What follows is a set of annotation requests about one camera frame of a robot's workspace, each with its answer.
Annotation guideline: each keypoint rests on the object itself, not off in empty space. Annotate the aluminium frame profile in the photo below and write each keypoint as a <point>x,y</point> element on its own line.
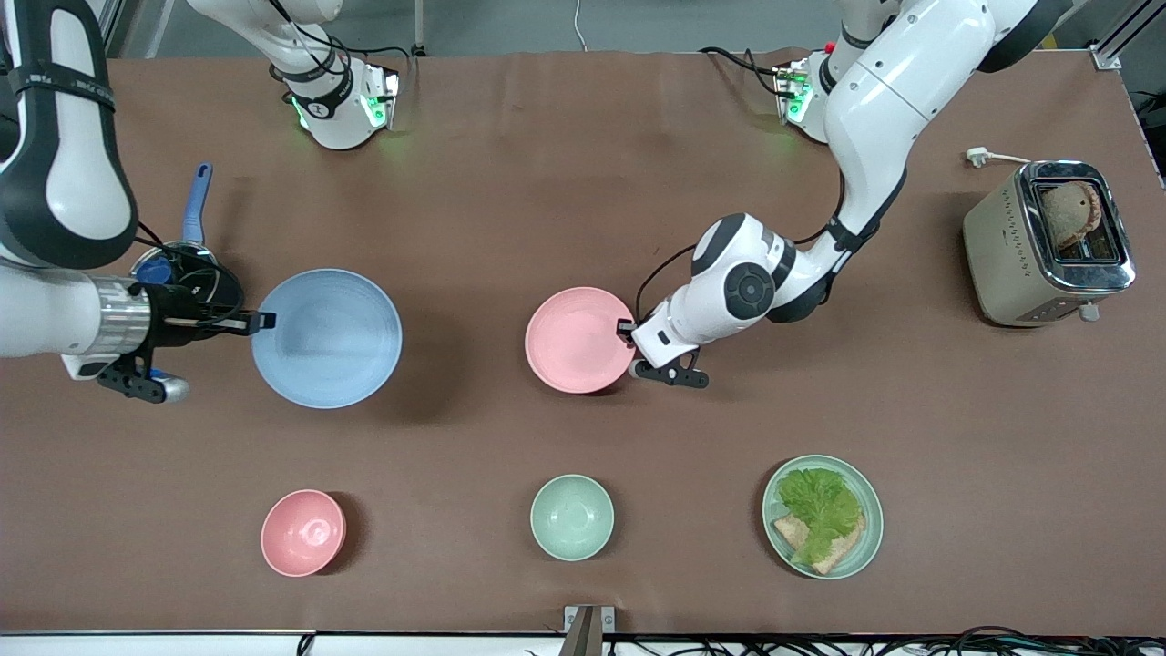
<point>1107,56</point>

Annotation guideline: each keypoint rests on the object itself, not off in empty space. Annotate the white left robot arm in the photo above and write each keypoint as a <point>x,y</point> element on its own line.
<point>874,100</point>

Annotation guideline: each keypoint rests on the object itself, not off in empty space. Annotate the blue shallow bowl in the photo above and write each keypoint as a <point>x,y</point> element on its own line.
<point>328,339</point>

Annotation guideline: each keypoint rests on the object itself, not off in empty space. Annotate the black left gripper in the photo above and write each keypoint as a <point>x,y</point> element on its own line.
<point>627,328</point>

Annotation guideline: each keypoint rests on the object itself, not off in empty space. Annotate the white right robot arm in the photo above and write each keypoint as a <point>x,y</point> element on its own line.
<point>64,137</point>

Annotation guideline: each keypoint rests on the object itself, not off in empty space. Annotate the beige chrome toaster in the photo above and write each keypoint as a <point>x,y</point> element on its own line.
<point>1002,255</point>

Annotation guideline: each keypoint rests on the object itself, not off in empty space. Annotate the grey metal bracket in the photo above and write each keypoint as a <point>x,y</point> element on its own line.
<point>583,624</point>

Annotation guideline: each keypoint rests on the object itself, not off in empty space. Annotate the brown bread slice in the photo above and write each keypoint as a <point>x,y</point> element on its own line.
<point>843,551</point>

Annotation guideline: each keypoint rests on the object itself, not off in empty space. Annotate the green plate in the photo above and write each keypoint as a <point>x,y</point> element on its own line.
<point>870,538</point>

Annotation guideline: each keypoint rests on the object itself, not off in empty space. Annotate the toast slice in toaster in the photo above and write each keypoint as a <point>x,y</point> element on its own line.
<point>1070,214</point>

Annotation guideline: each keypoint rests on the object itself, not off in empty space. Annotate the dark blue saucepan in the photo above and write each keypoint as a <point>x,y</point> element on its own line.
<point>197,205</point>

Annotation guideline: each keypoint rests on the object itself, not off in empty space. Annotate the small deep pink bowl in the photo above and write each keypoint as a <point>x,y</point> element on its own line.
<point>303,533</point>

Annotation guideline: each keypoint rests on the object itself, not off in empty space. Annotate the small deep green bowl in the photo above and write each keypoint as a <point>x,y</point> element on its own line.
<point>572,517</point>

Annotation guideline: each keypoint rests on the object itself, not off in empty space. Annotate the pink shallow bowl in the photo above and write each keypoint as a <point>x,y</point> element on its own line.
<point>576,342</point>

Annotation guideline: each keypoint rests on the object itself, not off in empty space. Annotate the brown table cover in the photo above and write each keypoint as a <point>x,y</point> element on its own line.
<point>583,182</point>

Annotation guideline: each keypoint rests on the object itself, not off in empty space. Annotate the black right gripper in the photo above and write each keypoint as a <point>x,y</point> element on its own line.
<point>175,315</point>

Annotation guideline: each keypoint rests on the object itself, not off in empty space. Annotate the glass lid blue knob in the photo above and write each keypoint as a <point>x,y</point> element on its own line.
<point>157,271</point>

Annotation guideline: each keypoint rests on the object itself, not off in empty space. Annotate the green lettuce leaf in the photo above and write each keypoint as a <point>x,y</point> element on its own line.
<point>820,501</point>

